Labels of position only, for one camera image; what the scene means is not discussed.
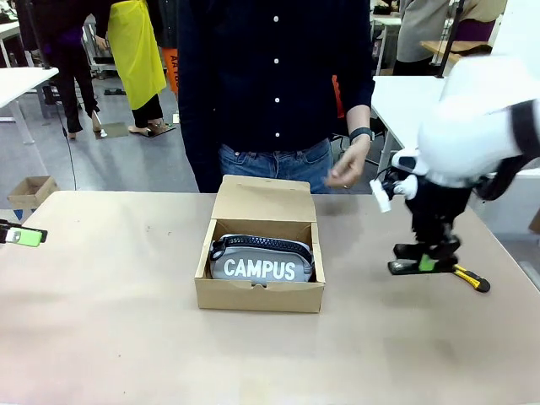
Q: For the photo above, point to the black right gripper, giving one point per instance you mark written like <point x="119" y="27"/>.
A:
<point x="439" y="211"/>

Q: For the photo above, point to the black stapler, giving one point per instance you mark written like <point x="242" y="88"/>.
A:
<point x="405" y="268"/>

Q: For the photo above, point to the grey CAMPUS pencil pouch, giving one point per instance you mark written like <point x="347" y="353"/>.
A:
<point x="261" y="266"/>

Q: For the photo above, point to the white table beside right arm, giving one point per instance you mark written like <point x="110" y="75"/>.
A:
<point x="405" y="101"/>

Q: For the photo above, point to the person's left forearm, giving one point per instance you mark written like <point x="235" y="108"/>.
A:
<point x="358" y="117"/>

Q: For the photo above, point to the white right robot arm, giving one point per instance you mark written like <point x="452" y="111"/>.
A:
<point x="476" y="122"/>

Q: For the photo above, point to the small open cardboard box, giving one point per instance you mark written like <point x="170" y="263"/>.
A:
<point x="34" y="192"/>

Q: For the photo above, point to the brown cardboard box with lid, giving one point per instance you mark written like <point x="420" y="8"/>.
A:
<point x="259" y="295"/>

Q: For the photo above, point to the person's left hand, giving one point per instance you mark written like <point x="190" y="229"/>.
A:
<point x="352" y="166"/>

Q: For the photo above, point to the yellow black utility knife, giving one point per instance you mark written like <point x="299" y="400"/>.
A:
<point x="474" y="280"/>

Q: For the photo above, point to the white table with metal legs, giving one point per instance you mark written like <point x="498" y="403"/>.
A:
<point x="21" y="82"/>

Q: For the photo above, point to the black wristwatch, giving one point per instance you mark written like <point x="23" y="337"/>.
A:
<point x="361" y="135"/>

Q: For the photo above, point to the bystander in black clothes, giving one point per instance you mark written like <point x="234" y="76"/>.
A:
<point x="69" y="55"/>

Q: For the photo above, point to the wooden workbench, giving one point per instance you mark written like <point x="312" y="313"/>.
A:
<point x="460" y="48"/>

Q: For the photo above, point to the bystander in yellow apron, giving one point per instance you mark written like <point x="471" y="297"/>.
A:
<point x="137" y="55"/>

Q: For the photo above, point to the black vertical pole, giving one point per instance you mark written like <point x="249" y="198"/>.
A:
<point x="450" y="38"/>

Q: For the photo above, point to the orange printed banner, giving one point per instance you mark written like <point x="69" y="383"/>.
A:
<point x="172" y="67"/>

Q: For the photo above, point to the bystander in grey top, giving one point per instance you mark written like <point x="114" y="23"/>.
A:
<point x="422" y="34"/>

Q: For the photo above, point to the white partition panel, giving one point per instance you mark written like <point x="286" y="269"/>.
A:
<point x="516" y="25"/>

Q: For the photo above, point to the person in dark buttoned shirt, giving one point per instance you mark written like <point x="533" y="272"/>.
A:
<point x="270" y="76"/>

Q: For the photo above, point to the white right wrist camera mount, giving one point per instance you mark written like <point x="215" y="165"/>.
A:
<point x="381" y="196"/>

